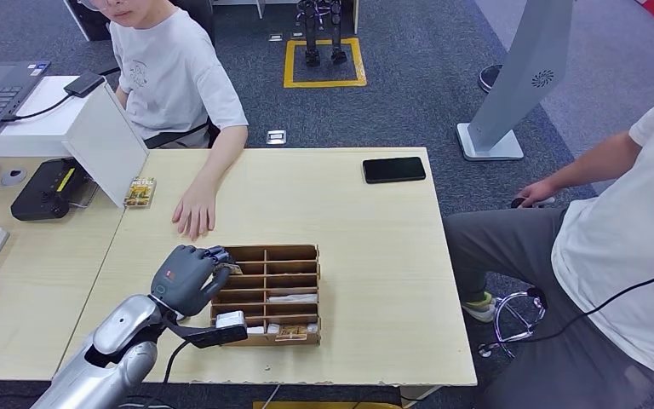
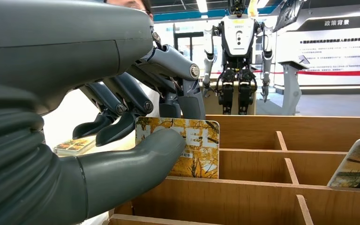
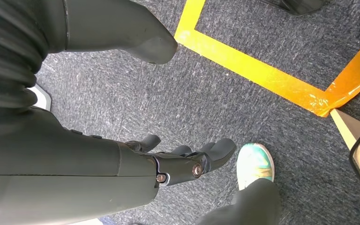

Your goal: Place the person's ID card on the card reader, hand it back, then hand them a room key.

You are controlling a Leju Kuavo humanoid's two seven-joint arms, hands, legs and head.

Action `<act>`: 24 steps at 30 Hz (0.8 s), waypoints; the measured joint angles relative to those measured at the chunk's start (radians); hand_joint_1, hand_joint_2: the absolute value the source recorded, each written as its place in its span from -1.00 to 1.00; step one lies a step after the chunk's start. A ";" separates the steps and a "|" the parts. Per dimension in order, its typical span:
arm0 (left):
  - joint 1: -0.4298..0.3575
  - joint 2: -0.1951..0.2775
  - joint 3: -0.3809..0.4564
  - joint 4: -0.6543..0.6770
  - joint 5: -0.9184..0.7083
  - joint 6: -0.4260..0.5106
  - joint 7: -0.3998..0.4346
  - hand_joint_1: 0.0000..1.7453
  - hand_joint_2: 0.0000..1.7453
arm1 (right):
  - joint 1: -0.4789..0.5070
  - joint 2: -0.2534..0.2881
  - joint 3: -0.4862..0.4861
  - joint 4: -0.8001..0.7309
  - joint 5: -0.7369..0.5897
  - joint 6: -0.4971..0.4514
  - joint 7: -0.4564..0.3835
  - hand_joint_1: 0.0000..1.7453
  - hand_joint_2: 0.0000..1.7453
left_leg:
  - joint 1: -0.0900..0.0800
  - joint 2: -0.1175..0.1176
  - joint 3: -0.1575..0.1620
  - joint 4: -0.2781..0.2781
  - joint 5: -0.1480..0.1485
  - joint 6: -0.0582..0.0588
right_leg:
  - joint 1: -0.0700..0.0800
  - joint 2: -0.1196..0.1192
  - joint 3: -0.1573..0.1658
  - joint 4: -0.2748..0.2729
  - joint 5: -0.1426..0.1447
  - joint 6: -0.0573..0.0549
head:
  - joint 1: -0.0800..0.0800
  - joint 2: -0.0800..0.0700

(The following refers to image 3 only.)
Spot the operator's pale green shoe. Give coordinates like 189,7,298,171
236,142,275,192

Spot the white robot body panel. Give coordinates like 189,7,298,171
28,83,53,113

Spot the operator person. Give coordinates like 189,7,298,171
195,142,283,225

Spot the black robot foot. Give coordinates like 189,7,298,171
259,0,327,16

